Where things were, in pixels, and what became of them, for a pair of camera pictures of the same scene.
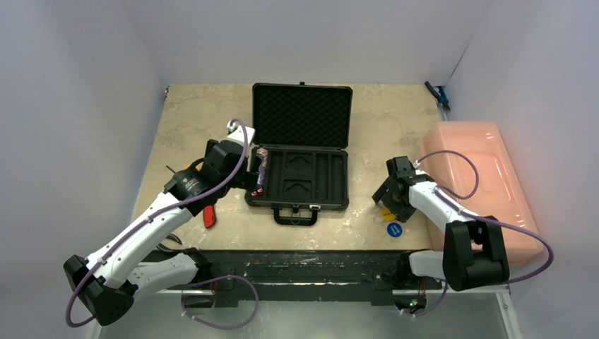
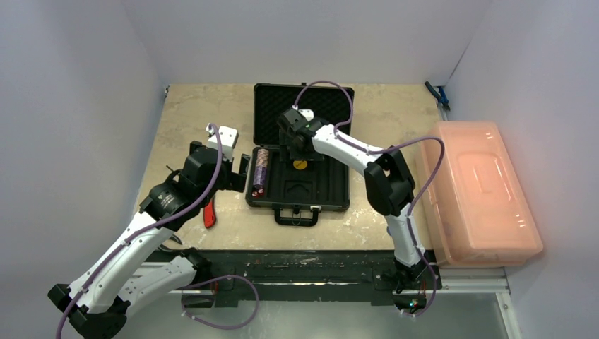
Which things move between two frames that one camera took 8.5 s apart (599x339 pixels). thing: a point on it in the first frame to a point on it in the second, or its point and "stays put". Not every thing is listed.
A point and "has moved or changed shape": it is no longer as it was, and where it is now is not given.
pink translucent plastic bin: [470, 162] stays put
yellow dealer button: [387, 215] has moved or changed shape
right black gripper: [397, 188] to [290, 149]
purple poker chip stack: [262, 178] stays put
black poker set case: [307, 129] stays put
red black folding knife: [209, 216] stays put
